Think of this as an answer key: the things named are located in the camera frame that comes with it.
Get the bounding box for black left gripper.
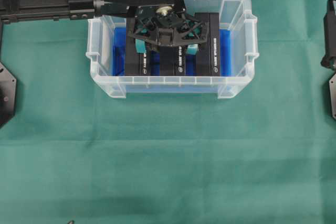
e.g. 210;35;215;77
95;0;209;56

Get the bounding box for black box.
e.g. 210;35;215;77
195;13;221;77
124;18;152;76
159;46;187;76

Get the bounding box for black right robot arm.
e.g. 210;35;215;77
321;0;335;71

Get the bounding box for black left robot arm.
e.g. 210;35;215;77
1;0;209;53

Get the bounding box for clear plastic storage case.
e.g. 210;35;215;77
86;0;259;99

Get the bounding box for blue cloth liner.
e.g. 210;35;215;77
108;27;232;94

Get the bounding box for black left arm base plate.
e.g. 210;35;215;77
0;63;17;127

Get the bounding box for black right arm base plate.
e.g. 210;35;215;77
329;74;336;119

